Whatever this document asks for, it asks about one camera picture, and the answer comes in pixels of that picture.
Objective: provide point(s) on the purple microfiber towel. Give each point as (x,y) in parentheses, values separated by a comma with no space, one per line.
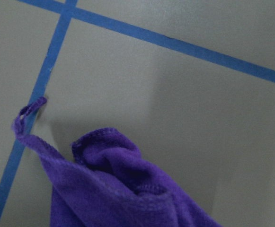
(109,184)

